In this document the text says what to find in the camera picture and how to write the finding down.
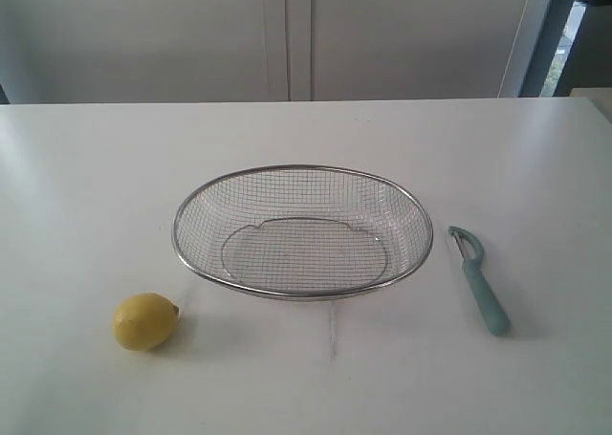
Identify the teal handled peeler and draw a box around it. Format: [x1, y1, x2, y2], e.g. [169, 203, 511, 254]
[448, 226, 511, 337]

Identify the yellow lemon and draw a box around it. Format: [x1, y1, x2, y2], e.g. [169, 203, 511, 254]
[113, 293, 180, 352]

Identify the oval wire mesh basket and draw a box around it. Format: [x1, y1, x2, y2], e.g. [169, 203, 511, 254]
[171, 164, 433, 301]

